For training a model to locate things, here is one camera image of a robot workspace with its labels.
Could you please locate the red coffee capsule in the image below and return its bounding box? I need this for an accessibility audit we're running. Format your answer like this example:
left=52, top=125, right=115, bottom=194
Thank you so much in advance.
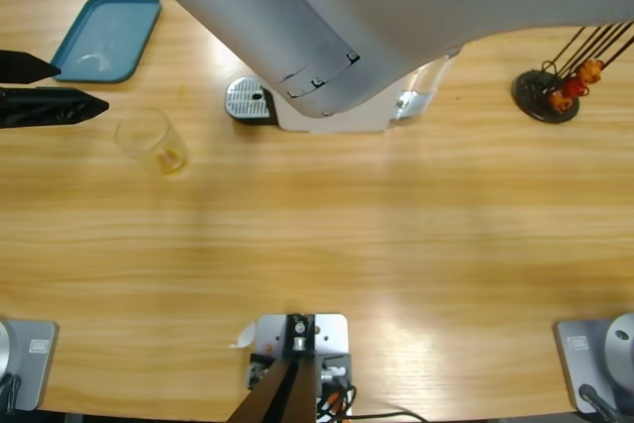
left=562, top=76, right=589, bottom=99

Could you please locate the white capsule coffee machine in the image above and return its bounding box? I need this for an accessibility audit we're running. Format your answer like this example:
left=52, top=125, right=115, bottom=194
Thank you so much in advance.
left=269, top=70, right=422, bottom=136

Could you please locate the teal plastic tray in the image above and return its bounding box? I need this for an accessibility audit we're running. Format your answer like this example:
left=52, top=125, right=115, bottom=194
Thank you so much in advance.
left=52, top=0, right=163, bottom=84

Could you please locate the clear drinking glass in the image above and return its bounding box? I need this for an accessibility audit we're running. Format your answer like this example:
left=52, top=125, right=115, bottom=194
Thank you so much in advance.
left=115, top=108, right=191, bottom=180

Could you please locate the black base cable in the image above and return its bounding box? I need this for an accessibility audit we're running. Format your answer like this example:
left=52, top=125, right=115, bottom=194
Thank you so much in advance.
left=578, top=382, right=620, bottom=423
left=0, top=372, right=24, bottom=412

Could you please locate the white paper tab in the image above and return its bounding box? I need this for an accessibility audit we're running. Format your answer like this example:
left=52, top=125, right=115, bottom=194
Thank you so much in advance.
left=228, top=321, right=257, bottom=350

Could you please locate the clear water tank dark lid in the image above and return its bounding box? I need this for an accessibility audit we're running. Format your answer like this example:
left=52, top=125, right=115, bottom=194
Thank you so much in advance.
left=394, top=46, right=465, bottom=123

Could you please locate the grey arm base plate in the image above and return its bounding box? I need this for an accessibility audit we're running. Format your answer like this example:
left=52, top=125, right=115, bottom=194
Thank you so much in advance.
left=0, top=319, right=59, bottom=412
left=553, top=312, right=634, bottom=414

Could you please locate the black capsule holder with rods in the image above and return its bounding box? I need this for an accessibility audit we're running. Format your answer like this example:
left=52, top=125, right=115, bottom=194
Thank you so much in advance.
left=512, top=21, right=634, bottom=124

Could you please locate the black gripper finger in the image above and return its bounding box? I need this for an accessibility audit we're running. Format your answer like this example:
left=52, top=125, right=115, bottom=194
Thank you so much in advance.
left=0, top=50, right=62, bottom=85
left=0, top=86, right=110, bottom=130

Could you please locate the black cable with orange wires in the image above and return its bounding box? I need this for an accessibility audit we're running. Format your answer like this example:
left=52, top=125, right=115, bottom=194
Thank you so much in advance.
left=316, top=382, right=422, bottom=423

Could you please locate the metal drip tray grate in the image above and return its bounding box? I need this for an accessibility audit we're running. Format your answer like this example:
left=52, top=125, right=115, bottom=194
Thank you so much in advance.
left=225, top=75, right=278, bottom=126

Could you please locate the dark orange coffee capsule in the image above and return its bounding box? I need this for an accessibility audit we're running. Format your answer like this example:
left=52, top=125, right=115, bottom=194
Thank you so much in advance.
left=549, top=90, right=574, bottom=113

